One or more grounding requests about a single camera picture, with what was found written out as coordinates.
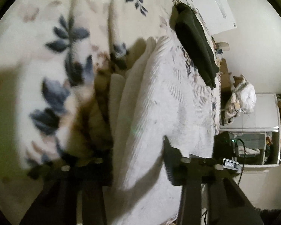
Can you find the small digital display device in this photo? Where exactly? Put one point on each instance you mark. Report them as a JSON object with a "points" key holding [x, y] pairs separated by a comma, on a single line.
{"points": [[230, 164]]}

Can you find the white bedside cabinet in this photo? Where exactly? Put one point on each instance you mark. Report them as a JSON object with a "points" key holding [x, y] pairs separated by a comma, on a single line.
{"points": [[260, 130]]}

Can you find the black folded garment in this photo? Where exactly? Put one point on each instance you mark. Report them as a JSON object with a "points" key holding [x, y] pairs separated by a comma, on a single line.
{"points": [[192, 37]]}

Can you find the white knitted sweater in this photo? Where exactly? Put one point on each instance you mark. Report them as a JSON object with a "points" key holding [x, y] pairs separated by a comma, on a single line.
{"points": [[158, 99]]}

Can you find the crumpled white floral cloth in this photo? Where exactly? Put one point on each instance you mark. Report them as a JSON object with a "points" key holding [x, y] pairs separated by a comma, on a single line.
{"points": [[242, 100]]}

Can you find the white wall panel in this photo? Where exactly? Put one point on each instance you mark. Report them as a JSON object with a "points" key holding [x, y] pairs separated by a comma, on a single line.
{"points": [[217, 15]]}

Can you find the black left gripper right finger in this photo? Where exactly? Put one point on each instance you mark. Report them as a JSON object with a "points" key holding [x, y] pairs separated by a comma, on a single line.
{"points": [[227, 204]]}

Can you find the brown cardboard box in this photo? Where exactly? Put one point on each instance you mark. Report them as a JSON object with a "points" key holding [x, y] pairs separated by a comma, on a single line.
{"points": [[227, 79]]}

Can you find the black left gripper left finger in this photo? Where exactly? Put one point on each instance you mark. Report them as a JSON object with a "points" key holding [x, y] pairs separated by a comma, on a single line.
{"points": [[57, 202]]}

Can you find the floral fleece blanket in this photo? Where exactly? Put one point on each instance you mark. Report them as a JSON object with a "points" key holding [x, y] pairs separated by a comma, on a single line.
{"points": [[60, 60]]}

